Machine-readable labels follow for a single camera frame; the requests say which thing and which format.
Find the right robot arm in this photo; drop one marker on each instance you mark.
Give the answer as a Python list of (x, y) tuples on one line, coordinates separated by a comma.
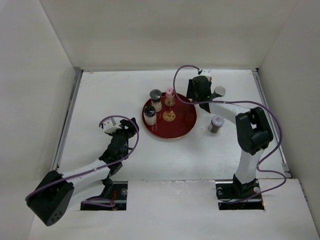
[(252, 130)]

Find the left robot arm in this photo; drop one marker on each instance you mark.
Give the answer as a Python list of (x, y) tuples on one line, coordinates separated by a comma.
[(90, 185)]

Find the white blue lid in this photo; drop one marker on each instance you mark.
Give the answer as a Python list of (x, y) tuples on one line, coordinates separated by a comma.
[(216, 123)]

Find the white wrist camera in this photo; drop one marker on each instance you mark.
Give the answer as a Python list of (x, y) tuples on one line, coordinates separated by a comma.
[(109, 125), (206, 73)]

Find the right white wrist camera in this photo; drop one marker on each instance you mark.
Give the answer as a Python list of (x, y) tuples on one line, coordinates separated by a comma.
[(206, 73)]

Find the pink lid spice jar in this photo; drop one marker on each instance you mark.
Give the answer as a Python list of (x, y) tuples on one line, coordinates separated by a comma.
[(169, 100)]

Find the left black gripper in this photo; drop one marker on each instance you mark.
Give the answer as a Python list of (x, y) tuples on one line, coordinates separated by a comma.
[(131, 130)]

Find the red round tray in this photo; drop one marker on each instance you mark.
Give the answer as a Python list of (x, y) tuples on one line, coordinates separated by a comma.
[(173, 122)]

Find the tall silver lid jar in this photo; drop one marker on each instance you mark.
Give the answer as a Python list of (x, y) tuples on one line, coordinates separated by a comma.
[(219, 91)]

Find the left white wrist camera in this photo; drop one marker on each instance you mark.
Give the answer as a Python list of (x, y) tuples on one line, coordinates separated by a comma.
[(109, 125)]

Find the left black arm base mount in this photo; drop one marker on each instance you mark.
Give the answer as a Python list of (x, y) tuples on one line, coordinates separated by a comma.
[(112, 198)]

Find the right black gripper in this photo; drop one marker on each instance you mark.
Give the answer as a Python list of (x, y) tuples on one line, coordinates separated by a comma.
[(191, 90)]

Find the clear cap salt grinder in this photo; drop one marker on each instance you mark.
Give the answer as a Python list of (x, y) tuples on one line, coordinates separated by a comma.
[(156, 99)]

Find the black knob cap salt bottle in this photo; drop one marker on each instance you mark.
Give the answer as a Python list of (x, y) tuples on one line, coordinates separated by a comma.
[(150, 115)]

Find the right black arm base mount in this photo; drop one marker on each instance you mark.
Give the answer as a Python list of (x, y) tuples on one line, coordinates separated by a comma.
[(233, 195)]

